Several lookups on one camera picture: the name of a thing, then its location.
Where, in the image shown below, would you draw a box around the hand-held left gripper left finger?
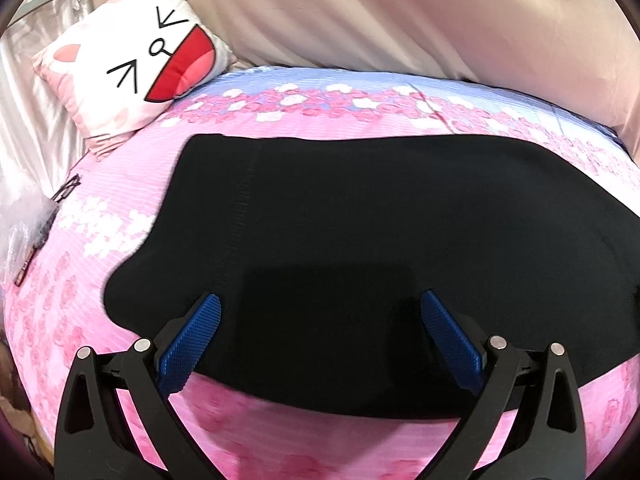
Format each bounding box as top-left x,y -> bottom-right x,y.
54,294 -> 223,480

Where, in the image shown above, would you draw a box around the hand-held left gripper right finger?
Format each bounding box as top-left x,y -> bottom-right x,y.
420,290 -> 588,480

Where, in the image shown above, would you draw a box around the black pants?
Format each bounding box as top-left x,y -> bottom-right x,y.
102,132 -> 640,418

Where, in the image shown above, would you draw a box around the pink floral bed sheet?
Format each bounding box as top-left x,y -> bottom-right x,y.
2,65 -> 640,480

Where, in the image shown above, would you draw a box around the black eyeglasses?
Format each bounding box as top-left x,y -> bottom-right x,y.
50,174 -> 82,202

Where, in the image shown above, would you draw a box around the clear plastic bag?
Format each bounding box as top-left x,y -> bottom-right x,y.
0,185 -> 58,281

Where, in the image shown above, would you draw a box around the cartoon face pillow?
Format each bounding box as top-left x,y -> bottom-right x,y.
32,0 -> 236,161

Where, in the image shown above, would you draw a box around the beige quilt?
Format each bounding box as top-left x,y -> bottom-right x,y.
90,0 -> 640,131

